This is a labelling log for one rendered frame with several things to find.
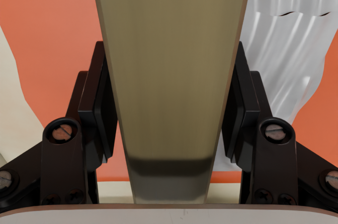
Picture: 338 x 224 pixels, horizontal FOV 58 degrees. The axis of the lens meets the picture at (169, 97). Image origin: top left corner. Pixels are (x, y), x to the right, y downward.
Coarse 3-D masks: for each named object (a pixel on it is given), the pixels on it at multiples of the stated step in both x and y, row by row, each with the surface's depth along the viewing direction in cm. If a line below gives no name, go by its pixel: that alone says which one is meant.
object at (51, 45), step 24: (0, 24) 18; (24, 24) 18; (48, 24) 18; (72, 24) 18; (96, 24) 18; (24, 48) 19; (48, 48) 19; (72, 48) 19; (336, 48) 19; (24, 72) 21; (48, 72) 21; (72, 72) 21; (336, 72) 21; (24, 96) 22; (48, 96) 22; (312, 96) 22; (336, 96) 22; (48, 120) 24; (312, 120) 24; (336, 120) 24; (120, 144) 27; (312, 144) 27; (120, 168) 30
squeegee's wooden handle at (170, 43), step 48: (96, 0) 6; (144, 0) 5; (192, 0) 5; (240, 0) 6; (144, 48) 6; (192, 48) 6; (144, 96) 7; (192, 96) 7; (144, 144) 9; (192, 144) 9; (144, 192) 11; (192, 192) 11
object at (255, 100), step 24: (240, 48) 12; (240, 72) 11; (240, 96) 10; (264, 96) 11; (240, 120) 10; (240, 144) 10; (312, 168) 9; (336, 168) 9; (312, 192) 9; (336, 192) 9
